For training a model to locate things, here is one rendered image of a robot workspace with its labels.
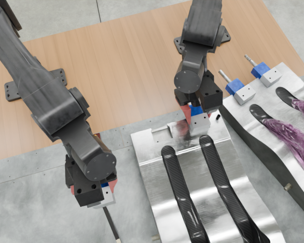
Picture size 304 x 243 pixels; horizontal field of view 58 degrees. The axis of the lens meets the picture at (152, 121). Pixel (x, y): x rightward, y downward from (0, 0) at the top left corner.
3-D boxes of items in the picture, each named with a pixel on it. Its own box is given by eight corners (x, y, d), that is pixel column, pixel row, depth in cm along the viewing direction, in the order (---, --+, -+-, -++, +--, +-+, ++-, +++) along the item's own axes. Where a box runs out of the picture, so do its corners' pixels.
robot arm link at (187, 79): (205, 98, 58) (222, 47, 50) (166, 88, 59) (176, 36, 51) (211, 71, 67) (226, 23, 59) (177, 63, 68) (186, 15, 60)
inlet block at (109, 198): (84, 157, 70) (79, 152, 65) (103, 152, 71) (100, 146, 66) (95, 209, 65) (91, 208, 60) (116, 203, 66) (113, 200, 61)
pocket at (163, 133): (149, 133, 79) (149, 128, 76) (167, 128, 80) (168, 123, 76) (154, 147, 77) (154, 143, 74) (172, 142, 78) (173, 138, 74)
